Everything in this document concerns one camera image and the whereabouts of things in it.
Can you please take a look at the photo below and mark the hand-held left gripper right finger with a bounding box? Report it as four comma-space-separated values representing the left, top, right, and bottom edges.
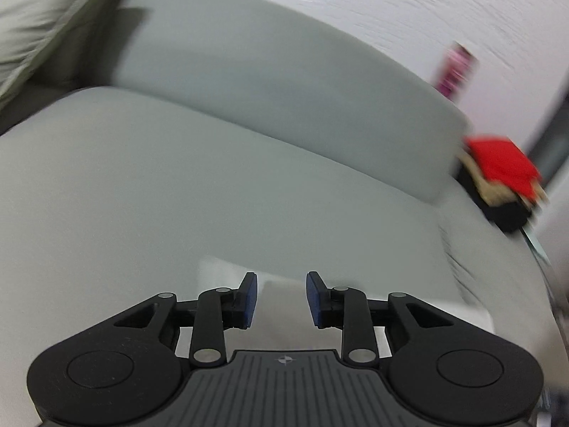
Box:
306, 270, 459, 368

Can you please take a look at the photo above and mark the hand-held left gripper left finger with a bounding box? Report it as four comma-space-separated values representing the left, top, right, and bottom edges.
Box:
113, 271, 259, 368

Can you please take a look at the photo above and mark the light grey shirt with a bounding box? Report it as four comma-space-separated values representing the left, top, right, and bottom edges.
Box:
196, 255, 496, 353

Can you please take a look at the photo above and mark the grey sofa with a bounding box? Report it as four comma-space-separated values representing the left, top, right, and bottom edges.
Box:
0, 0, 569, 427

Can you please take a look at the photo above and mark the black folded garment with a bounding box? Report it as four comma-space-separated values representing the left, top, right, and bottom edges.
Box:
456, 164, 536, 234

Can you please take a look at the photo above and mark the tan folded garment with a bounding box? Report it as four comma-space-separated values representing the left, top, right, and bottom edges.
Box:
460, 149, 549, 210

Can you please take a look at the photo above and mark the pale green paper sheet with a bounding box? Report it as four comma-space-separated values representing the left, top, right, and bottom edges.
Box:
522, 227, 552, 268

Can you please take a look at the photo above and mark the red folded garment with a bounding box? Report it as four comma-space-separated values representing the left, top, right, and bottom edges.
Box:
464, 136, 543, 201

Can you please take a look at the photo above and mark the pink smartphone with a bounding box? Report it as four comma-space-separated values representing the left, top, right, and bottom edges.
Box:
433, 41, 481, 99

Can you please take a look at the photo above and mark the large grey cushion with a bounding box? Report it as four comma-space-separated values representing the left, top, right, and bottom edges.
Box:
0, 0, 134, 112

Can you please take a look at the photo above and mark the dark window frame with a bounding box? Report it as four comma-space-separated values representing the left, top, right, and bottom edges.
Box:
525, 93, 569, 192

